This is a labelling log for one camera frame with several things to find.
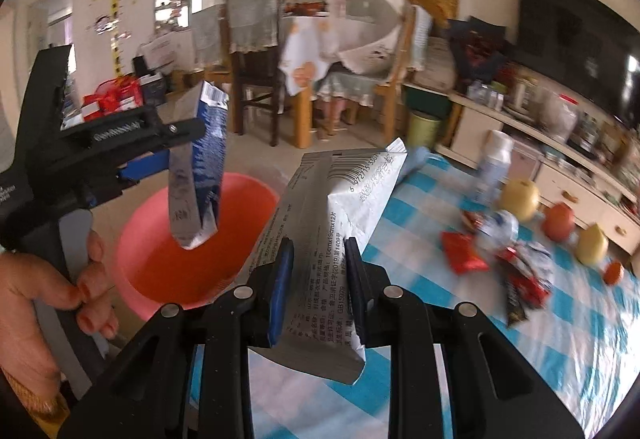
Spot red apple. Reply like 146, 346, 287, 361
542, 202, 575, 243

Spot blue white carton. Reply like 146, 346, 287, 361
167, 80, 231, 251

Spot giraffe height chart sticker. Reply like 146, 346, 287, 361
106, 0, 132, 80

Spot person's left forearm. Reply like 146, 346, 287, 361
0, 364, 71, 420

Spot cream television cabinet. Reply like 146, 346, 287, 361
449, 91, 640, 256

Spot white paper bag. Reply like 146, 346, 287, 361
139, 31, 197, 76

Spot white orange print tablecloth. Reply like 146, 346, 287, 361
279, 16, 332, 96

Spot pink plastic basin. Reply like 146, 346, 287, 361
114, 171, 281, 322

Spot grey white printed packet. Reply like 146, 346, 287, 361
245, 137, 408, 386

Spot black television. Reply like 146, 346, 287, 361
515, 0, 640, 130

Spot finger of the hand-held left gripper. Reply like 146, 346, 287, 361
142, 106, 206, 154
16, 45, 73, 160

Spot light blue plastic chair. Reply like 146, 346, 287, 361
399, 146, 432, 180

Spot white electric kettle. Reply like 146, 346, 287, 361
510, 78, 537, 114

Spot dark snack wrapper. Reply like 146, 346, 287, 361
505, 280, 532, 328

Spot yellow pear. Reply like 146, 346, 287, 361
576, 224, 610, 266
500, 179, 541, 223

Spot blue white checkered tablecloth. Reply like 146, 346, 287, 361
187, 151, 640, 439

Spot orange tangerine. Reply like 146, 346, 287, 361
602, 261, 625, 286

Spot blue white crumpled wrapper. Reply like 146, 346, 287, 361
475, 211, 521, 256

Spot white mesh food cover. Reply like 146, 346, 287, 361
327, 0, 407, 76

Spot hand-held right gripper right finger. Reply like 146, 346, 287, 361
344, 236, 586, 439

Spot white plastic bottle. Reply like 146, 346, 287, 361
475, 130, 515, 200

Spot pale green waste bin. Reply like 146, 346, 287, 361
407, 111, 444, 156

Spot clear plastic bag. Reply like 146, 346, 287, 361
540, 94, 582, 144

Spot dark wrapped flower bouquet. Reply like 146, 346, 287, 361
444, 17, 517, 90

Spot red gift box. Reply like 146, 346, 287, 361
81, 76, 144, 120

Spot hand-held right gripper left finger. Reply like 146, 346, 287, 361
60, 239, 296, 439

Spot dark blue box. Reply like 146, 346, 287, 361
132, 56, 167, 106

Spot white printed package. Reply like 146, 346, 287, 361
414, 38, 459, 88

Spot light wooden chair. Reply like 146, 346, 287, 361
295, 6, 432, 150

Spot orange red snack wrapper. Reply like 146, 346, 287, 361
441, 231, 490, 276

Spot person's left hand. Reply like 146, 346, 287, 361
0, 229, 121, 390

